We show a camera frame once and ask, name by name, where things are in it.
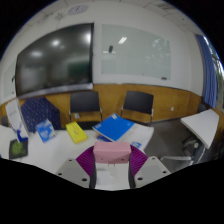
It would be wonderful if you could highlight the blue notebook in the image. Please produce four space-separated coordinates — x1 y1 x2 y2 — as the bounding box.
92 113 136 143

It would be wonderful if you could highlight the yellow box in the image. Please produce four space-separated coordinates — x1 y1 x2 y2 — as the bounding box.
65 121 89 145

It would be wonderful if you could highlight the dark grey chair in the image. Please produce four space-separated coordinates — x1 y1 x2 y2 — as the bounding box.
0 114 9 128

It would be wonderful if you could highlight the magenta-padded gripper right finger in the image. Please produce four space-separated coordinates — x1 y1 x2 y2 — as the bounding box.
128 145 172 190

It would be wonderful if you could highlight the glass whiteboard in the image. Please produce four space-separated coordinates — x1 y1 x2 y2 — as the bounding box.
100 23 172 81

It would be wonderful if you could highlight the black chair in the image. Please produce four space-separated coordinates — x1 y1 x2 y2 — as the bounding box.
68 90 103 129
120 90 155 126

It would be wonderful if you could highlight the white bag with blue deer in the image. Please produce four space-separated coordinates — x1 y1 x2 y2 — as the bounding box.
4 98 29 143

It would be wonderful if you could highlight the white side table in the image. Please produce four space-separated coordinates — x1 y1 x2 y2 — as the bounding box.
159 108 221 164

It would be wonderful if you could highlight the blue tissue box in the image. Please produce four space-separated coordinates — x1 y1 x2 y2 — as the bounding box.
35 118 57 144

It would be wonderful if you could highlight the black mouse pad green print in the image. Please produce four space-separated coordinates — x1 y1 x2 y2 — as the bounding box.
8 138 29 160

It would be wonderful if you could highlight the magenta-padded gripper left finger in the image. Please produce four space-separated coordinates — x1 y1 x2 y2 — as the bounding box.
54 145 98 190

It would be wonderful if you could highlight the blue curtain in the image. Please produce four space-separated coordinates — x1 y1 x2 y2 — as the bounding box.
195 33 219 109

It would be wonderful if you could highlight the pink charger block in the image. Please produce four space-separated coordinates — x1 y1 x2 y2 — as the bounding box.
92 141 132 165

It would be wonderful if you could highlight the large black wall display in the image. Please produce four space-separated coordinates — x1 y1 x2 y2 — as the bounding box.
14 22 95 98

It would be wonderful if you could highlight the dark blue dotted chair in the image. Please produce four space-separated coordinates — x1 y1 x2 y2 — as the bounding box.
20 96 63 133

